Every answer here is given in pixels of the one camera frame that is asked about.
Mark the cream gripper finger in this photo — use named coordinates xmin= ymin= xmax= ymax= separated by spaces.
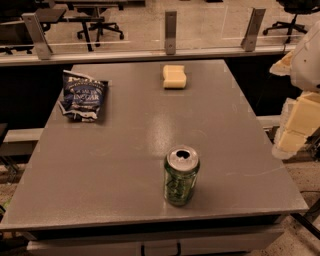
xmin=269 ymin=51 xmax=293 ymax=76
xmin=272 ymin=92 xmax=320 ymax=160

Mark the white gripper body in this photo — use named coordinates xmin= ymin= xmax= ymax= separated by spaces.
xmin=290 ymin=21 xmax=320 ymax=92

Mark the yellow sponge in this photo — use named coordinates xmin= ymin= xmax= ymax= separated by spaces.
xmin=163 ymin=65 xmax=187 ymax=89

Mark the black office chair right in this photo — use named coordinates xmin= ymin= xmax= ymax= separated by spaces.
xmin=262 ymin=0 xmax=320 ymax=44

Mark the black office chair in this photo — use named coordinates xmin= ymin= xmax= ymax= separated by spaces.
xmin=262 ymin=0 xmax=320 ymax=44
xmin=67 ymin=0 xmax=124 ymax=50

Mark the green soda can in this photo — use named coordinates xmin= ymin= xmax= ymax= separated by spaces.
xmin=164 ymin=145 xmax=200 ymax=206

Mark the blue chip bag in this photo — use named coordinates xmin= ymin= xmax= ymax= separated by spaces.
xmin=58 ymin=70 xmax=109 ymax=122

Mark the black office chair left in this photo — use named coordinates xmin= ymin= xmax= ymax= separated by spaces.
xmin=67 ymin=0 xmax=124 ymax=50

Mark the metal railing bar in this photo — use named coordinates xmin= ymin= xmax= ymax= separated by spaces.
xmin=0 ymin=44 xmax=296 ymax=67

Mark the dark desk in background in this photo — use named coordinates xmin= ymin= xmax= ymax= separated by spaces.
xmin=0 ymin=0 xmax=92 ymax=55

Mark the right metal bracket post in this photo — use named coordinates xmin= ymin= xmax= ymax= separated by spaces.
xmin=241 ymin=8 xmax=266 ymax=52

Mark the metal bracket post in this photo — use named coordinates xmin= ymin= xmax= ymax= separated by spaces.
xmin=22 ymin=13 xmax=52 ymax=60
xmin=165 ymin=11 xmax=177 ymax=55
xmin=241 ymin=8 xmax=266 ymax=52

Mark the middle metal bracket post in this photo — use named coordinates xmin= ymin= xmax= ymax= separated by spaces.
xmin=165 ymin=11 xmax=177 ymax=55

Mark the left metal bracket post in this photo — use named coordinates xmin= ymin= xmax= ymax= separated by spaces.
xmin=22 ymin=13 xmax=52 ymax=60

